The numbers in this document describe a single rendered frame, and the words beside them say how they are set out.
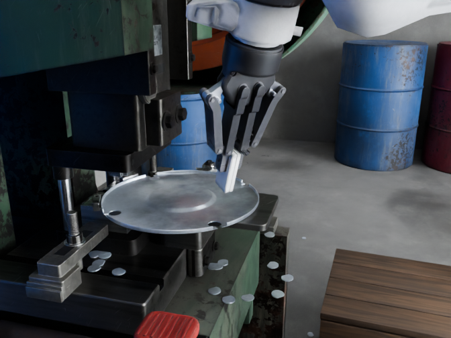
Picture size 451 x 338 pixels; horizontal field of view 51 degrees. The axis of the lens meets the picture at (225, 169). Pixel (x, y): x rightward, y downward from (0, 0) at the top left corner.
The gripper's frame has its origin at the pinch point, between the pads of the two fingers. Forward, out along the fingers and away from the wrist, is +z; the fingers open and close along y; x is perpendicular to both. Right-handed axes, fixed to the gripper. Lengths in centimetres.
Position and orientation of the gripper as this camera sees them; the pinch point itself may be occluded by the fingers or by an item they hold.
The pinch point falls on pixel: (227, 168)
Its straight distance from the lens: 70.5
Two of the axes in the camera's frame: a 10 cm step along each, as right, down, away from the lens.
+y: 8.4, -1.8, 5.1
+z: -1.7, 8.1, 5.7
